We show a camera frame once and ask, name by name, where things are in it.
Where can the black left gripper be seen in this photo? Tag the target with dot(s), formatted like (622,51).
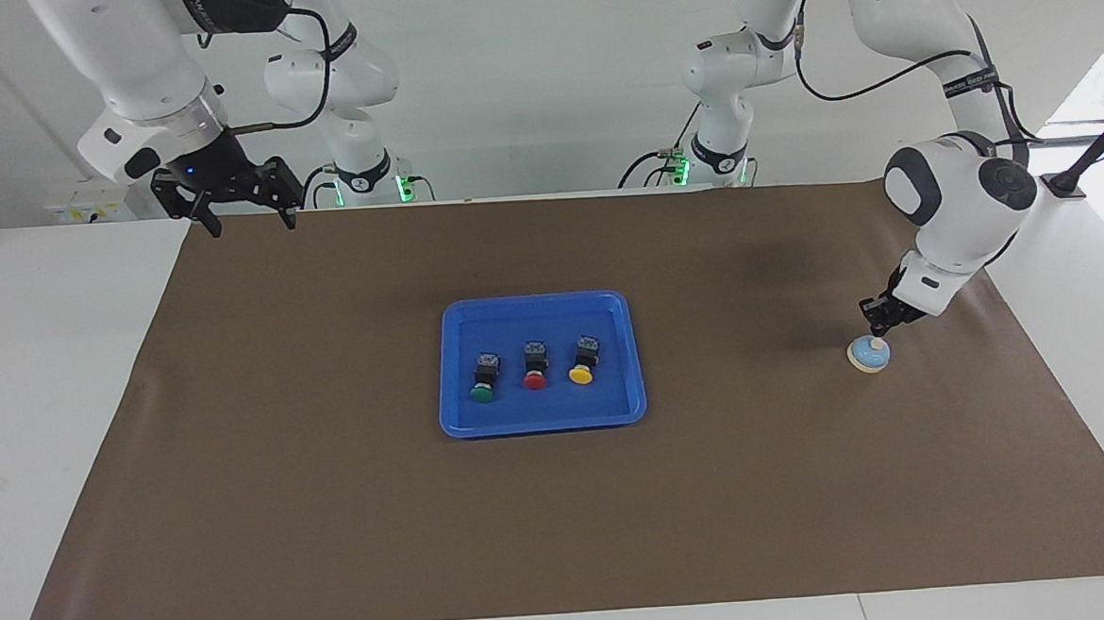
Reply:
(887,309)

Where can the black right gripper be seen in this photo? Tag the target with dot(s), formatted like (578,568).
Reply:
(219,174)

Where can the blue call bell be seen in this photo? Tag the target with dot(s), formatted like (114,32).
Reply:
(868,357)

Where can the green push button switch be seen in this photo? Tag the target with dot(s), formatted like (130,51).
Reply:
(483,393)

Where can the yellow push button switch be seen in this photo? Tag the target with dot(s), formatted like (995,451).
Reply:
(582,373)

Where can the red push button switch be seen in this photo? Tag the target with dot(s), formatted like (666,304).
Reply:
(535,379)

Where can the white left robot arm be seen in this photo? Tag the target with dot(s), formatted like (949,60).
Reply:
(962,203)

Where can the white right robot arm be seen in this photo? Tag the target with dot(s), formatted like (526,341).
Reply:
(132,58)

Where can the blue plastic tray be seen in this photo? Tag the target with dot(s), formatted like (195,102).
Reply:
(614,403)

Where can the brown table mat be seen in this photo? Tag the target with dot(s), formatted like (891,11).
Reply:
(714,509)

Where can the white wall socket box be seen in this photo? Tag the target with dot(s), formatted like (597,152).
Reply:
(84,207)

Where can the black camera stand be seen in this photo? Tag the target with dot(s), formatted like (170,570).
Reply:
(1065,184)

